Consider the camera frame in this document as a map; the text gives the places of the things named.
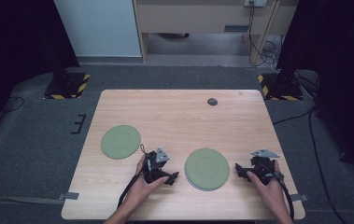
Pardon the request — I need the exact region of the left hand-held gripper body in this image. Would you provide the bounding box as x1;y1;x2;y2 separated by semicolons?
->
142;147;171;185

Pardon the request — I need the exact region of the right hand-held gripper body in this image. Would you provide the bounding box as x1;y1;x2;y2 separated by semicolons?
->
248;148;286;187

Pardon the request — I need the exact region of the green plate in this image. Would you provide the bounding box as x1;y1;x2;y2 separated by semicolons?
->
100;124;142;161
185;175;227;192
184;147;231;190

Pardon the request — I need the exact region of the person's left hand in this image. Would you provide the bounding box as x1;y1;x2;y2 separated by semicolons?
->
123;154;170;214

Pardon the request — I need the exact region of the person's right hand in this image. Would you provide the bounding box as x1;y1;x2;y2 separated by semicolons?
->
246;160;287;217

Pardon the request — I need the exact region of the grey tape strip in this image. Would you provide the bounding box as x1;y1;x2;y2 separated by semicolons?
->
290;193;309;203
57;191;80;202

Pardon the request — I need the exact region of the black hazard-striped stand base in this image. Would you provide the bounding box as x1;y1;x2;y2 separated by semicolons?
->
43;72;92;101
257;72;304;102

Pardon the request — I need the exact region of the dark curtain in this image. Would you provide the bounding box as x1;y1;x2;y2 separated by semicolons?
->
0;0;80;147
276;0;354;185

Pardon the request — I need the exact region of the grey label on desk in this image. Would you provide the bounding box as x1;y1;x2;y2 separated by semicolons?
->
223;24;250;34

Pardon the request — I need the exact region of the white panel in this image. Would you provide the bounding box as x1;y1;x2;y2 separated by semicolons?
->
52;0;143;58

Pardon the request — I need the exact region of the light wooden desk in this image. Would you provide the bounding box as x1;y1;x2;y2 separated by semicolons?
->
133;0;300;65

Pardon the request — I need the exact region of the grey power strip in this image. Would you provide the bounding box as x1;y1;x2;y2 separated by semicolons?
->
243;0;268;8

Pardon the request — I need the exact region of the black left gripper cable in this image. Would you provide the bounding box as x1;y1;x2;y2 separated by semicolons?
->
117;173;149;210

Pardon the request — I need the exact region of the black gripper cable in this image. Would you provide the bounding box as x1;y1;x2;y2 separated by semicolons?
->
266;169;296;220
117;173;149;210

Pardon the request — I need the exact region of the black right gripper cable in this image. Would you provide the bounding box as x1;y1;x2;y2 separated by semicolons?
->
266;169;296;220

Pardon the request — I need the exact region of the long black floor cable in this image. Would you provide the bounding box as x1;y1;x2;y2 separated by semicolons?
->
272;105;350;224

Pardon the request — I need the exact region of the black stand post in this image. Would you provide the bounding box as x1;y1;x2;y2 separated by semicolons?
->
276;0;325;90
37;0;73;87

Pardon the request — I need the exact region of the white cable bundle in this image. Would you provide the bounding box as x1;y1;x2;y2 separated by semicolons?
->
262;35;285;73

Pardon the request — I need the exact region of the black power cable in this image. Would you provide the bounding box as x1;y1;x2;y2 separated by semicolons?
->
248;1;272;68

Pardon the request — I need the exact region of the thin black floor cable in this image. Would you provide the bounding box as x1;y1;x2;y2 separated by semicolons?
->
0;95;25;118

